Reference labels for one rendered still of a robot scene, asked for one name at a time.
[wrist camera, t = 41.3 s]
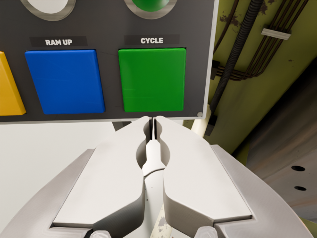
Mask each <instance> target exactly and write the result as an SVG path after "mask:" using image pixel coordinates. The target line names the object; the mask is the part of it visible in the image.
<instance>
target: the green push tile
mask: <svg viewBox="0 0 317 238"><path fill-rule="evenodd" d="M118 59H119V68H120V77H121V86H122V94H123V103H124V111H125V112H151V111H182V110H183V109H184V86H185V68H186V49H185V48H184V47H179V48H130V49H120V50H119V51H118Z"/></svg>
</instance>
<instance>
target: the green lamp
mask: <svg viewBox="0 0 317 238"><path fill-rule="evenodd" d="M132 1H133V3H134V4H135V5H136V6H137V7H138V8H140V9H141V10H144V11H147V12H154V11H158V10H160V9H162V8H163V7H165V6H166V5H167V3H168V2H169V0H132Z"/></svg>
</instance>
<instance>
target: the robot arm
mask: <svg viewBox="0 0 317 238"><path fill-rule="evenodd" d="M153 128H154V138H155V140H157V141H158V142H159V143H160V160H161V162H162V163H163V164H164V165H165V166H166V168H165V169H164V171H163V203H164V212H165V220H166V222H167V224H168V225H169V226H171V227H172V228H174V229H176V230H178V231H180V232H181V233H183V234H185V235H187V236H189V237H190V238H314V237H313V236H312V234H311V233H310V231H309V230H308V228H307V227H306V226H305V224H304V223H303V222H302V221H301V219H300V218H299V217H298V215H297V214H296V213H295V212H294V211H293V209H292V208H291V207H290V206H289V205H288V204H287V203H286V202H285V201H284V200H283V199H282V198H281V197H280V196H279V194H278V193H276V192H275V191H274V190H273V189H272V188H271V187H270V186H269V185H268V184H266V183H265V182H264V181H263V180H262V179H260V178H259V177H258V176H256V175H255V174H254V173H253V172H251V171H250V170H249V169H248V168H246V167H245V166H244V165H242V164H241V163H240V162H239V161H237V160H236V159H235V158H234V157H233V156H231V155H230V154H229V153H227V152H226V151H225V150H224V149H222V148H221V147H220V146H219V145H217V144H215V145H211V144H209V143H208V142H207V141H206V140H205V139H203V138H202V137H201V136H199V135H198V134H196V133H195V132H193V131H191V130H189V129H188V128H186V127H183V126H181V125H179V124H177V123H175V122H173V121H171V120H169V119H167V118H165V117H163V116H157V117H154V118H152V117H147V116H144V117H142V118H140V119H138V120H136V121H134V122H133V123H131V124H129V125H127V126H125V127H123V128H122V129H120V130H118V131H116V132H115V133H113V134H111V135H110V136H109V137H107V138H106V139H105V140H103V141H102V142H101V143H100V144H99V145H98V146H97V147H96V148H94V149H87V150H86V151H84V152H83V153H82V154H81V155H80V156H79V157H77V158H76V159H75V160H74V161H73V162H71V163H70V164H69V165H68V166H67V167H66V168H64V169H63V170H62V171H61V172H60V173H59V174H58V175H57V176H55V177H54V178H53V179H52V180H51V181H50V182H48V183H47V184H46V185H45V186H44V187H42V188H41V189H40V190H39V191H38V192H37V193H36V194H35V195H34V196H33V197H32V198H31V199H30V200H29V201H28V202H27V203H26V204H25V205H24V206H23V207H22V208H21V209H20V210H19V211H18V212H17V214H16V215H15V216H14V217H13V218H12V219H11V221H10V222H9V223H8V224H7V226H6V227H5V228H4V230H3V231H2V232H1V233H0V238H123V237H125V236H126V235H128V234H130V233H131V232H133V231H134V230H136V229H137V228H139V227H140V226H141V225H142V223H143V221H144V211H145V189H144V175H143V171H142V169H141V168H142V167H143V165H144V164H145V163H146V162H147V151H146V145H147V144H148V142H149V141H150V140H152V136H153Z"/></svg>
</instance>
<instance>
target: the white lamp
mask: <svg viewBox="0 0 317 238"><path fill-rule="evenodd" d="M28 1H29V2H30V4H31V5H33V6H34V7H35V8H36V9H38V10H39V11H41V12H44V13H50V14H52V13H57V12H59V11H61V10H62V9H63V8H64V7H65V5H66V4H67V1H68V0H28Z"/></svg>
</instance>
